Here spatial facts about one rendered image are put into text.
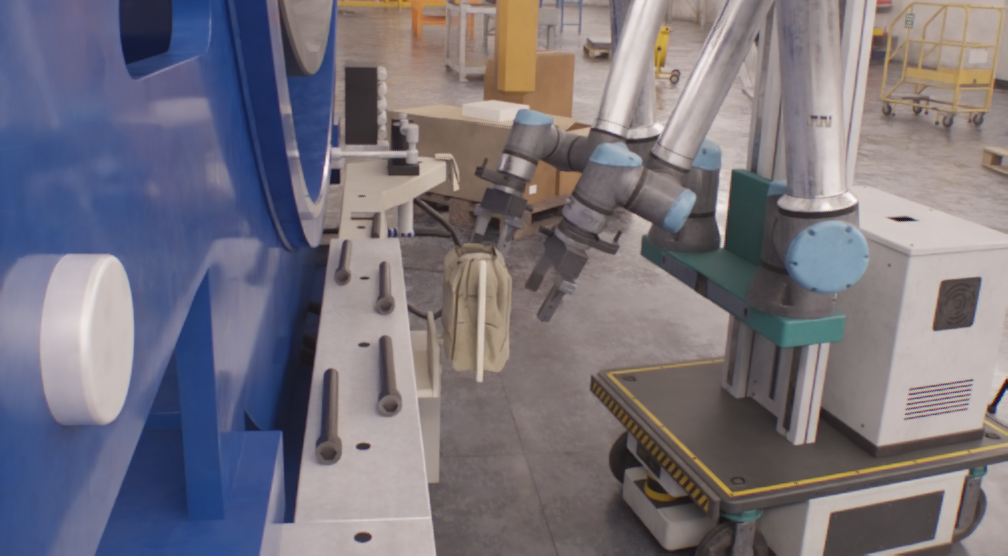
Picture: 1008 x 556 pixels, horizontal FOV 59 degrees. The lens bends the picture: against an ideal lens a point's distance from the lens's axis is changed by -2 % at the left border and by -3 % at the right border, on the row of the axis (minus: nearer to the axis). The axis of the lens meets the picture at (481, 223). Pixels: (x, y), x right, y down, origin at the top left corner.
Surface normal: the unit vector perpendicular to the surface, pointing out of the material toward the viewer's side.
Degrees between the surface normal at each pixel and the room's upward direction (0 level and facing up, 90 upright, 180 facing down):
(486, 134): 90
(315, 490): 0
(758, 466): 0
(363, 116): 90
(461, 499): 0
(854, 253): 95
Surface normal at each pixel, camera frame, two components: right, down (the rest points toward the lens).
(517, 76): 0.12, 0.27
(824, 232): -0.11, 0.35
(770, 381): -0.95, 0.05
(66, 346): 0.12, -0.02
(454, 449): 0.03, -0.96
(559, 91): 0.76, 0.20
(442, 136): -0.57, 0.21
